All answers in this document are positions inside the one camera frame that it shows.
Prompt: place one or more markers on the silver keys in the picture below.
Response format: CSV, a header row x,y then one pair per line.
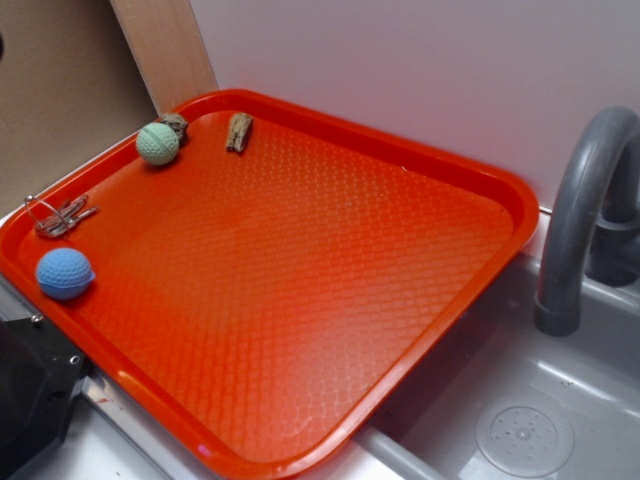
x,y
58,222

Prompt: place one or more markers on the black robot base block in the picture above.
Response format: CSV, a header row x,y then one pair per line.
x,y
42,372

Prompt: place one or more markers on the orange plastic tray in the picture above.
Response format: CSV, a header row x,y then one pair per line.
x,y
261,305

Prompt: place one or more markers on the light brown wood piece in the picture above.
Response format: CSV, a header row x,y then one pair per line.
x,y
239,132

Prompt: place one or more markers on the green golf ball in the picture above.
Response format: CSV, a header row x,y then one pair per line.
x,y
157,144

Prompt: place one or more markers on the grey plastic sink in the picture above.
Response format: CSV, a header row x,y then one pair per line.
x,y
426,428

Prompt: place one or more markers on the light wooden board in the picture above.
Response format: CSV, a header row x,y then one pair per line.
x,y
168,49

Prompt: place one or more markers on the blue golf ball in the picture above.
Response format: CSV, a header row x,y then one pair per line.
x,y
64,273

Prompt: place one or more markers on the grey curved faucet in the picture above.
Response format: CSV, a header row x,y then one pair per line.
x,y
594,228

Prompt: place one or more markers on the round sink drain cover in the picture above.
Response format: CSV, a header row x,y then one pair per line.
x,y
524,438

